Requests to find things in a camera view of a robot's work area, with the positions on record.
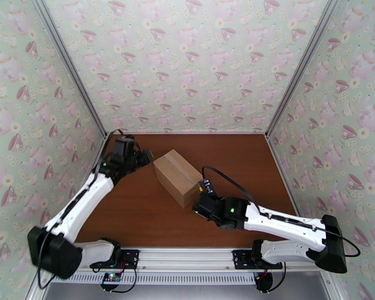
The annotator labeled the brown cardboard box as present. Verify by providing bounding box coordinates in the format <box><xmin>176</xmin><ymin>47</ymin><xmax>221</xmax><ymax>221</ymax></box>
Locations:
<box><xmin>153</xmin><ymin>149</ymin><xmax>205</xmax><ymax>209</ymax></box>

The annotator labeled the clear packing tape strip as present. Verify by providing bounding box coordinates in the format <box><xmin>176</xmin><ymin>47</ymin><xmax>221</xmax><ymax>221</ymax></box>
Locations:
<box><xmin>162</xmin><ymin>156</ymin><xmax>198</xmax><ymax>186</ymax></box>

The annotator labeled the black round electronics module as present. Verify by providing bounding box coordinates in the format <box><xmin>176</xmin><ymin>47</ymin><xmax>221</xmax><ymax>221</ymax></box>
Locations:
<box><xmin>253</xmin><ymin>272</ymin><xmax>274</xmax><ymax>293</ymax></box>

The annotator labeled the grey metal shelf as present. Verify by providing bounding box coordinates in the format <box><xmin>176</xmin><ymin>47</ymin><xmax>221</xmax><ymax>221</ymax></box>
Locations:
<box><xmin>43</xmin><ymin>283</ymin><xmax>332</xmax><ymax>300</ymax></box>

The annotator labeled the small green circuit board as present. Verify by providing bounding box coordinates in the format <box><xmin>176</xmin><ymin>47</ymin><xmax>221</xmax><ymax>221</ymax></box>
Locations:
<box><xmin>101</xmin><ymin>272</ymin><xmax>122</xmax><ymax>286</ymax></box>

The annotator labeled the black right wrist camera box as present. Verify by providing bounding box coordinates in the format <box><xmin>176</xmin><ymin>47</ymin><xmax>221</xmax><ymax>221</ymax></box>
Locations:
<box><xmin>202</xmin><ymin>180</ymin><xmax>216</xmax><ymax>198</ymax></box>

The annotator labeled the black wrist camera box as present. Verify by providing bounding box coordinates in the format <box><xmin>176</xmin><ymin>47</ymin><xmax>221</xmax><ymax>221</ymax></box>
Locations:
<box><xmin>202</xmin><ymin>180</ymin><xmax>216</xmax><ymax>198</ymax></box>
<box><xmin>112</xmin><ymin>136</ymin><xmax>136</xmax><ymax>157</ymax></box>

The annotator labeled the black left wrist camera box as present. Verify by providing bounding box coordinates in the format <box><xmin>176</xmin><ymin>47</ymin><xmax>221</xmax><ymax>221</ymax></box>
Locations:
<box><xmin>112</xmin><ymin>136</ymin><xmax>136</xmax><ymax>157</ymax></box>

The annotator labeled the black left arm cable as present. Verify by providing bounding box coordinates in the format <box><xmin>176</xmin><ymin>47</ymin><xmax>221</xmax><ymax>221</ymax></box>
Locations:
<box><xmin>36</xmin><ymin>128</ymin><xmax>127</xmax><ymax>290</ymax></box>

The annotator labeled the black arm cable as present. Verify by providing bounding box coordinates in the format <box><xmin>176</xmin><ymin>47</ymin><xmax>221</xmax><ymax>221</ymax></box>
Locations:
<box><xmin>201</xmin><ymin>165</ymin><xmax>362</xmax><ymax>259</ymax></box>
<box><xmin>36</xmin><ymin>128</ymin><xmax>127</xmax><ymax>290</ymax></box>

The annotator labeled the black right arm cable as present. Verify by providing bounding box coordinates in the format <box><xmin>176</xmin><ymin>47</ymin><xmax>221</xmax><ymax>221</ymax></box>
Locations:
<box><xmin>201</xmin><ymin>165</ymin><xmax>362</xmax><ymax>259</ymax></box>

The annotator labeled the aluminium wall base strip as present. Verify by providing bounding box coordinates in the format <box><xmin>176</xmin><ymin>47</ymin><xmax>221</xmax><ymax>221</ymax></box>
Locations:
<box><xmin>266</xmin><ymin>134</ymin><xmax>302</xmax><ymax>217</ymax></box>
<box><xmin>78</xmin><ymin>134</ymin><xmax>109</xmax><ymax>197</ymax></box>

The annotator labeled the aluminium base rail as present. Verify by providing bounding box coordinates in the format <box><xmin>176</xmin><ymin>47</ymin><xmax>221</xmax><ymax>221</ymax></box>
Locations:
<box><xmin>76</xmin><ymin>247</ymin><xmax>335</xmax><ymax>273</ymax></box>

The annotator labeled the white slotted cable duct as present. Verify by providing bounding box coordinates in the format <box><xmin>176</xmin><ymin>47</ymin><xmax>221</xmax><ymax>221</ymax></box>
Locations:
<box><xmin>71</xmin><ymin>270</ymin><xmax>260</xmax><ymax>286</ymax></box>

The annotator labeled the thin black wire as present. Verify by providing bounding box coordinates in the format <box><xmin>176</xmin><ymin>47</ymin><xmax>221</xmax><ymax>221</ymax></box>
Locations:
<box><xmin>268</xmin><ymin>264</ymin><xmax>288</xmax><ymax>292</ymax></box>
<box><xmin>99</xmin><ymin>267</ymin><xmax>138</xmax><ymax>294</ymax></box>

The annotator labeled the aluminium frame post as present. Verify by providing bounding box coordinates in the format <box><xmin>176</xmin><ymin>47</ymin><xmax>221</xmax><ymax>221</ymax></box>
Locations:
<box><xmin>320</xmin><ymin>270</ymin><xmax>346</xmax><ymax>300</ymax></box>
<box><xmin>24</xmin><ymin>275</ymin><xmax>52</xmax><ymax>300</ymax></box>
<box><xmin>29</xmin><ymin>0</ymin><xmax>109</xmax><ymax>138</ymax></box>
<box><xmin>264</xmin><ymin>0</ymin><xmax>346</xmax><ymax>139</ymax></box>

